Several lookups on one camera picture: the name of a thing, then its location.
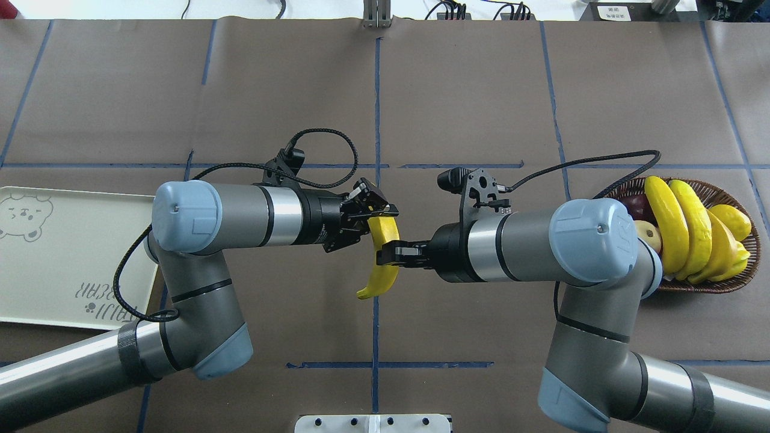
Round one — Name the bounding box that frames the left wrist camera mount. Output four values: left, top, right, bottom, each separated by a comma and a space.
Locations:
260, 148, 305, 189

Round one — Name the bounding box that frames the cream bear tray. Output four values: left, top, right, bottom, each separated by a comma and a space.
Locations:
1, 186, 153, 330

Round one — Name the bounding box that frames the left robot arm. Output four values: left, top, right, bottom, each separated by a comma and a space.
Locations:
1, 179, 398, 432

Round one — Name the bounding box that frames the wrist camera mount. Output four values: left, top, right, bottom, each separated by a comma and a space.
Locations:
260, 148, 305, 189
437, 167, 511, 222

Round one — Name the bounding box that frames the yellow banana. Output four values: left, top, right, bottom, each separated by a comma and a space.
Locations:
687, 209, 738, 284
356, 216, 401, 299
644, 176, 690, 275
668, 180, 712, 281

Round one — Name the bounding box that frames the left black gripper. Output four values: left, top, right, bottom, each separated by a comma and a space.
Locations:
308, 178, 399, 253

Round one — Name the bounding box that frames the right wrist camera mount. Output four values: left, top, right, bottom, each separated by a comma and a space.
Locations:
437, 167, 511, 222

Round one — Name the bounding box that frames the brown wicker basket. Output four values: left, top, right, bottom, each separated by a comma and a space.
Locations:
603, 177, 762, 294

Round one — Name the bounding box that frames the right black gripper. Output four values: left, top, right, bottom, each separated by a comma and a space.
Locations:
377, 224, 472, 283

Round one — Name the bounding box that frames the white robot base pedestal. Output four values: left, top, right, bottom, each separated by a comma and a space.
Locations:
294, 413, 454, 432

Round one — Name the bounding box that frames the aluminium frame post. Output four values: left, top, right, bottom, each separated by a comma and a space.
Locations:
362, 0, 393, 28

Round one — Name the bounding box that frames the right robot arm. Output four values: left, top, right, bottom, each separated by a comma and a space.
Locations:
377, 199, 769, 432

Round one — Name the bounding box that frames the right black cable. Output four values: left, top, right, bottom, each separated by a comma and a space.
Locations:
505, 150, 661, 192

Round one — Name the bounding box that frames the yellow lemon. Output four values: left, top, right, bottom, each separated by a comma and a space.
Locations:
709, 204, 753, 241

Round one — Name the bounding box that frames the yellow starfruit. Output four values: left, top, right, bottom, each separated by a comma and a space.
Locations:
709, 241, 751, 281

